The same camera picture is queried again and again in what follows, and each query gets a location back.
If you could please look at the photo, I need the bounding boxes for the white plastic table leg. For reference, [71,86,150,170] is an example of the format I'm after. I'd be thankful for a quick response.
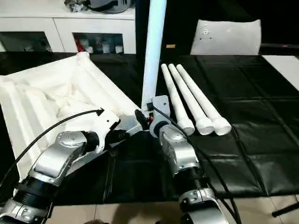
[140,0,167,115]
[168,63,215,136]
[176,63,232,137]
[160,63,195,136]

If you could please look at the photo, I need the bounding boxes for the white plastic table top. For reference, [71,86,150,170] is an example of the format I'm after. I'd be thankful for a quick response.
[0,51,143,189]

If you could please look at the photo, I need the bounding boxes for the red packet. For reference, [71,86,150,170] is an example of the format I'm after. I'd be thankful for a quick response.
[75,38,84,54]

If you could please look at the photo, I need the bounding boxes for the black table mat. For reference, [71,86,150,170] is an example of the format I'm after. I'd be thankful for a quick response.
[0,50,299,203]

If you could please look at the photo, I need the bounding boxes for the black box with gold label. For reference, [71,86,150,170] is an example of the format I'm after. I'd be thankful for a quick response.
[134,0,201,56]

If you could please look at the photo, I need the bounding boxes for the white bag with round fitting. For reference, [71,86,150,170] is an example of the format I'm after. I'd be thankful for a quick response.
[190,18,262,56]

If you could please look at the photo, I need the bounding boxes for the black tangled items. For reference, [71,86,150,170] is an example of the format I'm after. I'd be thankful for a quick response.
[64,0,91,13]

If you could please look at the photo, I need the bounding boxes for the white glass-door cabinet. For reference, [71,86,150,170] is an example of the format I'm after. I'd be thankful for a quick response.
[0,0,136,54]

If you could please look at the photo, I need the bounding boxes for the black metal stand leg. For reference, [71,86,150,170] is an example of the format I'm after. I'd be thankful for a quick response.
[271,202,299,218]

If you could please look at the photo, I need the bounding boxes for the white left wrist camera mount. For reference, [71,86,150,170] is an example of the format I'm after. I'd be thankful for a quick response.
[92,110,121,155]

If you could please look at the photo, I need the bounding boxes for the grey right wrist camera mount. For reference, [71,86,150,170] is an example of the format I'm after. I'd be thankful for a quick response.
[146,94,171,139]

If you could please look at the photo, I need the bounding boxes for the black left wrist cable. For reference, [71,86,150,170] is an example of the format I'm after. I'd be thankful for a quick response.
[0,107,105,189]

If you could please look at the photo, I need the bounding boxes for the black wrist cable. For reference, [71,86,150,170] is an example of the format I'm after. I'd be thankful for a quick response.
[0,107,105,189]
[151,106,245,224]

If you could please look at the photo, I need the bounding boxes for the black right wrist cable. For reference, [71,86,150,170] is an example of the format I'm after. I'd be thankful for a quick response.
[151,106,245,224]

